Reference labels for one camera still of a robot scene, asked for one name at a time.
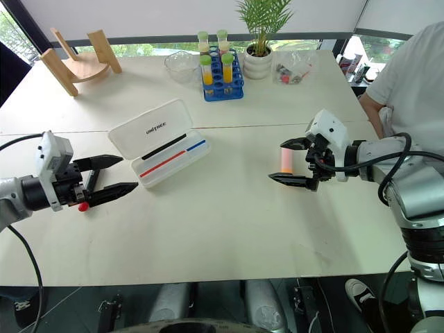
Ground clear plastic bag of parts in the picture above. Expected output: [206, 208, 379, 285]
[271, 51, 319, 86]

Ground black pen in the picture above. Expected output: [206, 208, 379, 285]
[141, 134, 189, 162]

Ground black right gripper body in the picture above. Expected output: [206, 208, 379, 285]
[305, 135, 336, 192]

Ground white plastic pencil case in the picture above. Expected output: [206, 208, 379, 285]
[108, 98, 212, 190]

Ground cluttered items on shelf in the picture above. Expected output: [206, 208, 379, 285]
[336, 52, 375, 85]

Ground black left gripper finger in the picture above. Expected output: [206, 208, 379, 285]
[84, 182, 139, 210]
[71, 155, 124, 172]

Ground white ribbed plant pot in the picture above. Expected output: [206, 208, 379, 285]
[242, 44, 274, 80]

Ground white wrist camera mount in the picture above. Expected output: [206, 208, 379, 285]
[33, 130, 75, 213]
[305, 108, 352, 184]

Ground red pen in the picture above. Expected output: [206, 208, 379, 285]
[138, 149, 187, 178]

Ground dark navy object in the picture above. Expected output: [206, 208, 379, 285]
[0, 40, 33, 109]

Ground black marker with red cap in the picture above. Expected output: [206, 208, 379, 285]
[77, 169, 101, 213]

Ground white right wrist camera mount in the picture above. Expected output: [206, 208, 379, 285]
[305, 108, 352, 184]

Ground blue test tube rack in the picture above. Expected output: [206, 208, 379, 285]
[200, 48, 246, 103]

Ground dark rounded robot housing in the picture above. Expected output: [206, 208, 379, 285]
[112, 316, 280, 333]

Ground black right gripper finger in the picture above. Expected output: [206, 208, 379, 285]
[267, 173, 315, 190]
[280, 137, 310, 153]

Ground blue pen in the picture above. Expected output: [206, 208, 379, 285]
[185, 139, 207, 153]

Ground person in white shirt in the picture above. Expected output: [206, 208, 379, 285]
[358, 23, 444, 155]

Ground clear glass bowl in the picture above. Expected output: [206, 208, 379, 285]
[163, 50, 203, 84]

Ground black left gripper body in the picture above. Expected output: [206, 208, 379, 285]
[54, 162, 87, 207]

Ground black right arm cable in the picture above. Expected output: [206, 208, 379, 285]
[377, 250, 411, 333]
[309, 132, 422, 208]

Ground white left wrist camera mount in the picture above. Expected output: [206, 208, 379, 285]
[33, 130, 75, 213]

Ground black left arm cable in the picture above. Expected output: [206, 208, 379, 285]
[6, 224, 46, 333]
[0, 131, 46, 152]

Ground green capped tube pink contents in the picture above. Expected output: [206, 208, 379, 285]
[216, 28, 230, 53]

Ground pink and orange eraser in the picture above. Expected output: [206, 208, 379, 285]
[280, 148, 296, 174]

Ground green palm plant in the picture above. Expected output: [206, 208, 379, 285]
[234, 0, 295, 57]

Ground black table bracket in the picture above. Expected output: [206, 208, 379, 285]
[98, 293, 125, 333]
[292, 280, 318, 333]

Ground black and white sneaker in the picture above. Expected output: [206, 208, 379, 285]
[344, 277, 378, 314]

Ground wooden curved stand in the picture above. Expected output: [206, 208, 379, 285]
[39, 27, 123, 98]

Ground green capped tube orange liquid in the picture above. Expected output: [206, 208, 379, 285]
[199, 55, 215, 96]
[221, 52, 234, 94]

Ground green capped tube brown contents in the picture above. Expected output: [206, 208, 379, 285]
[197, 31, 210, 58]

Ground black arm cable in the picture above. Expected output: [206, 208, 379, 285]
[309, 132, 422, 208]
[377, 250, 411, 333]
[0, 131, 46, 152]
[6, 224, 46, 333]

